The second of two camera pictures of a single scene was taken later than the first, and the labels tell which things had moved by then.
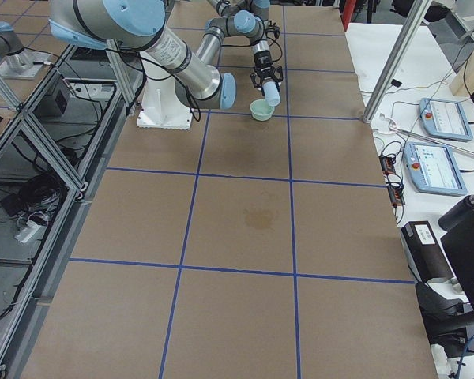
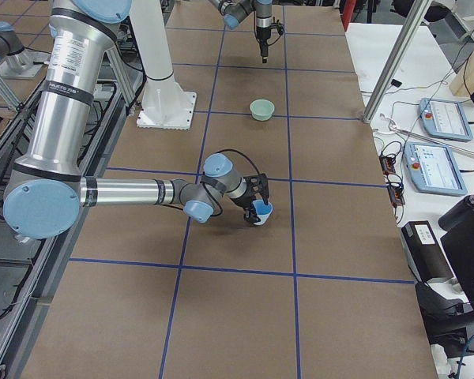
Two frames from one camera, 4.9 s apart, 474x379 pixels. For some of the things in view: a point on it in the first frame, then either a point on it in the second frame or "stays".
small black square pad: [396, 83] stays
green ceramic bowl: [261, 110] stays
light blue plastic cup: [272, 93] -> [263, 211]
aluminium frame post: [411, 24] stays
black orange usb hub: [396, 190] stays
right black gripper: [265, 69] -> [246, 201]
